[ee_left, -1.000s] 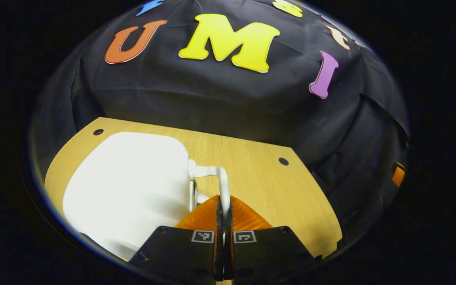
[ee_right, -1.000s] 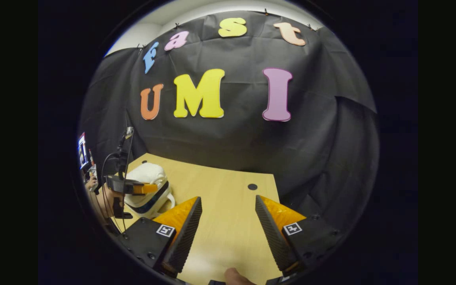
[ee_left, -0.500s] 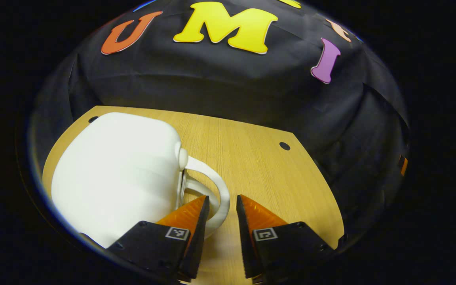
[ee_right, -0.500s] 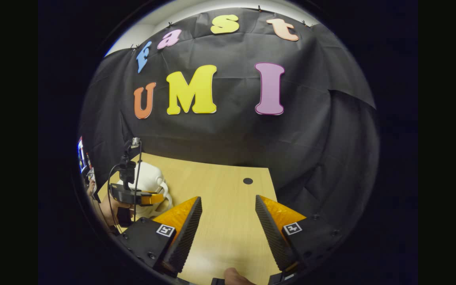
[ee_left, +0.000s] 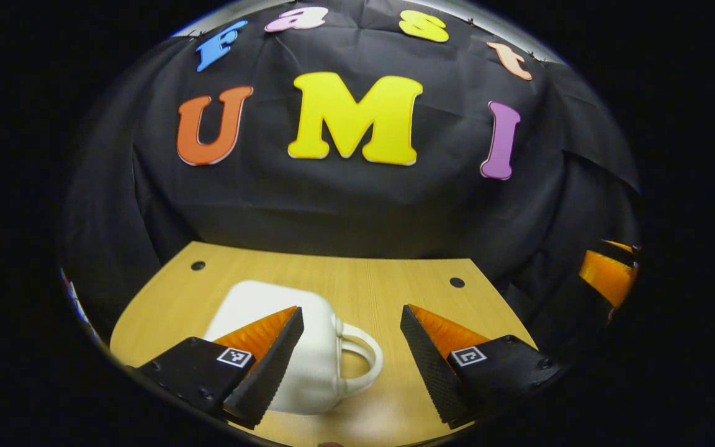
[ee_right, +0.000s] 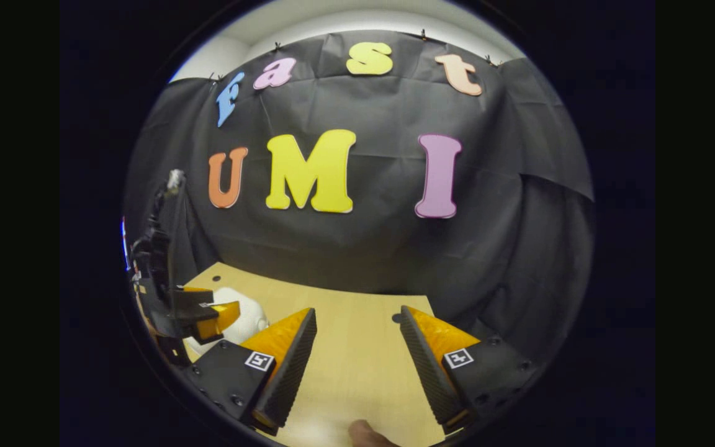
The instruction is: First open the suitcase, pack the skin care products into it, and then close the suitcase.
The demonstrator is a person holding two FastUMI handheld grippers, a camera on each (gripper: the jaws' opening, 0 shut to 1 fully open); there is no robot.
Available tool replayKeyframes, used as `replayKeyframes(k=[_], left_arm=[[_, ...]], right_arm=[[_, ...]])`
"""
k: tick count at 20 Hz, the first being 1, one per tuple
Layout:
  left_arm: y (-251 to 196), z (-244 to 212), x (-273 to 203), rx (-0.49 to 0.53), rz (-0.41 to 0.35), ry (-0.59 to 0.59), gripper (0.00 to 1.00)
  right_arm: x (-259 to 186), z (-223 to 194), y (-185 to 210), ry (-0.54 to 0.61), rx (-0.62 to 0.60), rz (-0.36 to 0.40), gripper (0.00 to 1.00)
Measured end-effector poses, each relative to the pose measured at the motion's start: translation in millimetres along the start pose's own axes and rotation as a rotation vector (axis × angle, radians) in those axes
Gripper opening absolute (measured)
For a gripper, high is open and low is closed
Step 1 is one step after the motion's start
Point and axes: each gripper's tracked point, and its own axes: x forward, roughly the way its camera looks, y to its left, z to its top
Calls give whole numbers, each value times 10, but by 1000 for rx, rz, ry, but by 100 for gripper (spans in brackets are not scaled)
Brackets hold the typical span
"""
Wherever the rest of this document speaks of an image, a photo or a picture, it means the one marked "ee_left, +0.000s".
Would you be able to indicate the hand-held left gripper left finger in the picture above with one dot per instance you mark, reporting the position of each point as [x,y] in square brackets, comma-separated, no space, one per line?
[267,372]

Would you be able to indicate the white suitcase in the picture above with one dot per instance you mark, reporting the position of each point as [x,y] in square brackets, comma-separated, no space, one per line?
[252,298]

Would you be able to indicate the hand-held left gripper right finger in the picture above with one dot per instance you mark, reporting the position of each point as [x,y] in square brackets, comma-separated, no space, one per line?
[432,372]

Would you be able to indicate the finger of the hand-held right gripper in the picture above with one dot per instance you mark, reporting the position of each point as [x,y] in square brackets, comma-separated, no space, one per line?
[618,247]
[606,276]

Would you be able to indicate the colourful background item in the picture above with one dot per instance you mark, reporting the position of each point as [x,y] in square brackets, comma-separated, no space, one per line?
[75,298]

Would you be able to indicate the black backdrop cloth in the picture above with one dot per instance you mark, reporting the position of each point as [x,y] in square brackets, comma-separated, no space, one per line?
[357,205]

